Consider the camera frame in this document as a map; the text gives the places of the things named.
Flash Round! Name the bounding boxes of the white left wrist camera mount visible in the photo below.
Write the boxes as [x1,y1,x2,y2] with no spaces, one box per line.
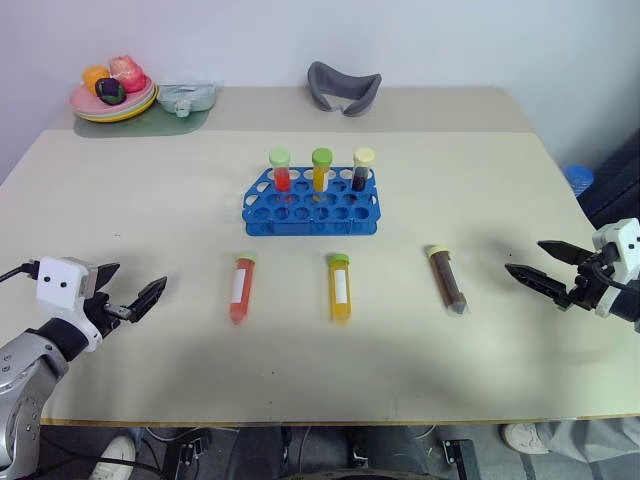
[33,256,105,354]

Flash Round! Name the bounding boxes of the blue test tube rack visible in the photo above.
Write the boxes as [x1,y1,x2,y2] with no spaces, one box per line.
[242,166,380,238]

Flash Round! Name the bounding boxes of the stack of plates with toys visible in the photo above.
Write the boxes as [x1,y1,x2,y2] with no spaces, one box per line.
[69,79,156,115]

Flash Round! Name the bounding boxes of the pink toy food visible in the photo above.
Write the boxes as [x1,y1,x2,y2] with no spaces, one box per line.
[108,55,148,94]

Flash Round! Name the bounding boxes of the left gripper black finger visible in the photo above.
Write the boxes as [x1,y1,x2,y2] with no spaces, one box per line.
[96,262,122,294]
[128,275,169,324]

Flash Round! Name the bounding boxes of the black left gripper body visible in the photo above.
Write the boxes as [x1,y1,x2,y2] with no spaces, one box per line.
[82,291,134,342]

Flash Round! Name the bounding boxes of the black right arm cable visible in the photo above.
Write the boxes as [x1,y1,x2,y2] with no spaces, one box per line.
[582,258,637,293]

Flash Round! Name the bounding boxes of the labelled orange-red tube, green cap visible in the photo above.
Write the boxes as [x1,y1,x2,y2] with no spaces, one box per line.
[227,251,259,327]

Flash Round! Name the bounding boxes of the blue water bottle cap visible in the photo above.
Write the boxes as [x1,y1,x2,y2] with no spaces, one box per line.
[563,163,596,198]

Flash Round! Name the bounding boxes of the dark purple toy ball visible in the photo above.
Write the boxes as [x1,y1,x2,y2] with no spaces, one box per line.
[94,77,127,105]

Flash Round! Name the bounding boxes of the white shoe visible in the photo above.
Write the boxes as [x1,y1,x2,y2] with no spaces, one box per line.
[501,421,552,456]
[88,434,138,480]

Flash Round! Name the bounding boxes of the black bag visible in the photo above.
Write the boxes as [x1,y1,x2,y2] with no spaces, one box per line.
[576,133,640,232]

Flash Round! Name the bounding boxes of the orange toy ball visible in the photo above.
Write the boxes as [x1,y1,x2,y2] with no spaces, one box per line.
[81,65,111,92]

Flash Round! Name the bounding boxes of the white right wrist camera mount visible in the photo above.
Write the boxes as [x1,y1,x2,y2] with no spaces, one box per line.
[591,217,640,318]

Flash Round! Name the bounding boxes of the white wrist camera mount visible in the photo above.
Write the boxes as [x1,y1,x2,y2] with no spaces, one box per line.
[33,256,105,354]
[591,217,640,318]

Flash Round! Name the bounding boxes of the grey neck pillow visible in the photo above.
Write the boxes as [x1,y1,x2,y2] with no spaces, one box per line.
[306,60,384,119]

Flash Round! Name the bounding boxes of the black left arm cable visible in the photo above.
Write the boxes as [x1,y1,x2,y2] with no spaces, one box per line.
[0,259,41,285]

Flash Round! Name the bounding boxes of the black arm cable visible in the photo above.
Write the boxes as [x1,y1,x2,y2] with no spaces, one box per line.
[0,259,41,285]
[582,258,637,293]

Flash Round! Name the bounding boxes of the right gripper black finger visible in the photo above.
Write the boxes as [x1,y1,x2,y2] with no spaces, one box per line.
[504,263,570,302]
[536,240,595,267]

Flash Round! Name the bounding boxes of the labelled yellow tube, green cap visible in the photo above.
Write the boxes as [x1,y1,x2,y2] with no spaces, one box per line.
[326,253,354,327]

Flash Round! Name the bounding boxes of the green table mat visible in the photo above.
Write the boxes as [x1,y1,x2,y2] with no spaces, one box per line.
[72,105,212,139]

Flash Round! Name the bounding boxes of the yellow plate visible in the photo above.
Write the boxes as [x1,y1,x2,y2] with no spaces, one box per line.
[74,88,160,124]

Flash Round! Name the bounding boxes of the black foot pedal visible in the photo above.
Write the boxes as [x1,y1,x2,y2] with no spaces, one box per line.
[163,428,212,467]
[441,438,482,480]

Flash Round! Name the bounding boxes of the red tube, pale green cap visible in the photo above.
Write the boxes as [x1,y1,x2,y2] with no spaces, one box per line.
[267,147,293,194]

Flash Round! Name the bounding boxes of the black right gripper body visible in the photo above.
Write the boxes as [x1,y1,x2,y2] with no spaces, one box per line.
[552,252,616,314]

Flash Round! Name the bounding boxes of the grey trouser leg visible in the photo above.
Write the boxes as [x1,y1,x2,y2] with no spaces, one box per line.
[535,415,640,480]

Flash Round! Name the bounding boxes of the pale green plate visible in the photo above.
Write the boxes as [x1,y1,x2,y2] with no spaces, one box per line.
[72,84,158,120]

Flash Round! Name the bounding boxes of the brown tube, cream cap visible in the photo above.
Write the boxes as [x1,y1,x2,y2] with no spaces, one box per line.
[426,243,472,318]

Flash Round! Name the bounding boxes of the dark tube, cream cap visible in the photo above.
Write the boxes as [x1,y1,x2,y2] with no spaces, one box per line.
[351,147,377,194]

